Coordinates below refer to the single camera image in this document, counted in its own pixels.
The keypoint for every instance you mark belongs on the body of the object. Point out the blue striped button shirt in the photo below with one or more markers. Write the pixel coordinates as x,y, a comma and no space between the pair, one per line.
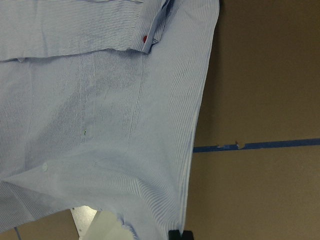
99,103

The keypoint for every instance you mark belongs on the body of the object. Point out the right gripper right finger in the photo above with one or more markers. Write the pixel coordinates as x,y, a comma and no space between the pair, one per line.
187,235

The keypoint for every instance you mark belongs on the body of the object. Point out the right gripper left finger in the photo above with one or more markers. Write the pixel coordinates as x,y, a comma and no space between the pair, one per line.
174,235

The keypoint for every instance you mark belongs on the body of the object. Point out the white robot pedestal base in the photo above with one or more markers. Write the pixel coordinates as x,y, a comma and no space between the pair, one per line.
98,225

